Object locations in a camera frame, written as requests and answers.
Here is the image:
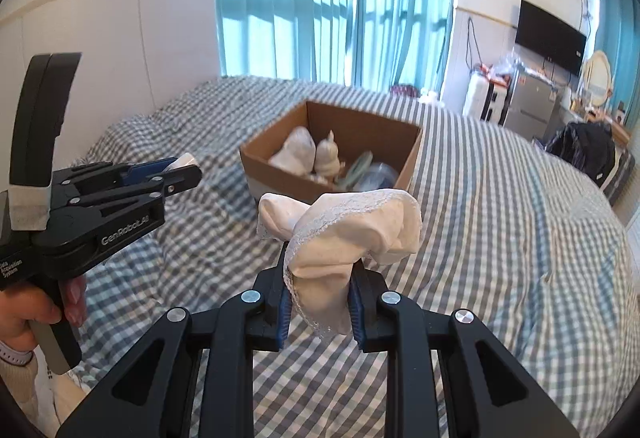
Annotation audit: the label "cream lace cloth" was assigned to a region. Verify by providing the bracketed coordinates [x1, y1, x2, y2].
[256, 189, 423, 338]

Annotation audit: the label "person's left hand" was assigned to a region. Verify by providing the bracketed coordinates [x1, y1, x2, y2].
[0, 278, 87, 353]

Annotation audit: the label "person's left forearm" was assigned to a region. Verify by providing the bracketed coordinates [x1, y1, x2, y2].
[0, 358, 48, 426]

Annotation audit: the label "grey suitcase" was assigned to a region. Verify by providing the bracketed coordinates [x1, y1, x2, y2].
[600, 147, 632, 207]

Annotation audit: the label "brown cardboard box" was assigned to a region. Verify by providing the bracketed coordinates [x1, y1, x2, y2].
[239, 100, 423, 199]

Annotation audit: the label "white oval mirror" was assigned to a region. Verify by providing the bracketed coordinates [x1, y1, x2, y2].
[580, 50, 614, 108]

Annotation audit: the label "wide teal curtain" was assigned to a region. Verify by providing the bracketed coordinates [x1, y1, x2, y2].
[215, 0, 362, 86]

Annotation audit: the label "teal curtain by wardrobe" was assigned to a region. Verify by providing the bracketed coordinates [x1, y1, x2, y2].
[590, 0, 636, 111]

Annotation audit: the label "clear plastic bags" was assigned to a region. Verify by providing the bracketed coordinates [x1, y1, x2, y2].
[487, 48, 529, 83]

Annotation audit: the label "pale grey sock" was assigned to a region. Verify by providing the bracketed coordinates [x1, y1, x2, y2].
[268, 127, 316, 177]

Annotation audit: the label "black wall cable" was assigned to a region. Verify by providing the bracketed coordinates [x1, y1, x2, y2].
[465, 16, 484, 69]

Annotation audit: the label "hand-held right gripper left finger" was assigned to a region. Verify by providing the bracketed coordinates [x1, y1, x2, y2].
[55, 240, 294, 438]

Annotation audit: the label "white plush toy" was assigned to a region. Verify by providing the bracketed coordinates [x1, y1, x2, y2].
[312, 130, 348, 183]

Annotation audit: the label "narrow teal curtain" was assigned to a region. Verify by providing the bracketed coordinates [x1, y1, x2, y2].
[350, 0, 454, 93]

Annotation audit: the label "checked blanket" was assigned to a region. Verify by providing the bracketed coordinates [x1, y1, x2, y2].
[70, 75, 637, 438]

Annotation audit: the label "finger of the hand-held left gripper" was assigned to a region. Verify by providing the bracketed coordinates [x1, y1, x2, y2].
[119, 158, 178, 186]
[149, 164, 203, 199]

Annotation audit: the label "lilac watch band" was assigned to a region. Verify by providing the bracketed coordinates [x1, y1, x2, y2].
[0, 340, 37, 370]

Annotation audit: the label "silver small fridge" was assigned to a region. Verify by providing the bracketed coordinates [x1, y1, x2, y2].
[502, 75, 564, 139]

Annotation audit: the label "black jacket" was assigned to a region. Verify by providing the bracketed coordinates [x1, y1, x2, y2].
[545, 120, 621, 189]

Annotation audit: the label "wooden dressing desk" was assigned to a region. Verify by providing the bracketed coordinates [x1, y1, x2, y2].
[562, 102, 632, 143]

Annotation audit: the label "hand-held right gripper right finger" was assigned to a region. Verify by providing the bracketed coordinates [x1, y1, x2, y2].
[349, 260, 581, 438]

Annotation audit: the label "black wall television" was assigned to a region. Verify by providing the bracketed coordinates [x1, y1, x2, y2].
[515, 0, 588, 77]

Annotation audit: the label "black and white suitcase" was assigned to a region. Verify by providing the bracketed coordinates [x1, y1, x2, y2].
[481, 85, 511, 125]

